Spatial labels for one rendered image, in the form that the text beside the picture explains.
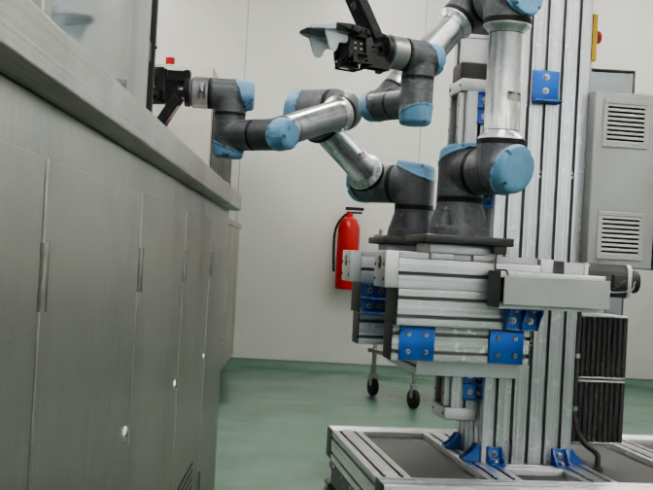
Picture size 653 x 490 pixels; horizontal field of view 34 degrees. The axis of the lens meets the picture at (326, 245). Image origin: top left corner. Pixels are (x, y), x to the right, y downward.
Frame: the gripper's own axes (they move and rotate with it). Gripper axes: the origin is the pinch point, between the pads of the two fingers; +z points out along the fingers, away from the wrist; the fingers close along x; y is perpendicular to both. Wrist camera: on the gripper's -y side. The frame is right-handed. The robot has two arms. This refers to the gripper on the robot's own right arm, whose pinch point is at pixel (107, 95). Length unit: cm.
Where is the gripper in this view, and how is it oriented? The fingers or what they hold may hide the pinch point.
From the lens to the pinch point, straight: 265.5
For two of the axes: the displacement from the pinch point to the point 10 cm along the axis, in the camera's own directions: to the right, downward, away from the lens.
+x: 0.2, -0.1, -10.0
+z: -10.0, -0.6, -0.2
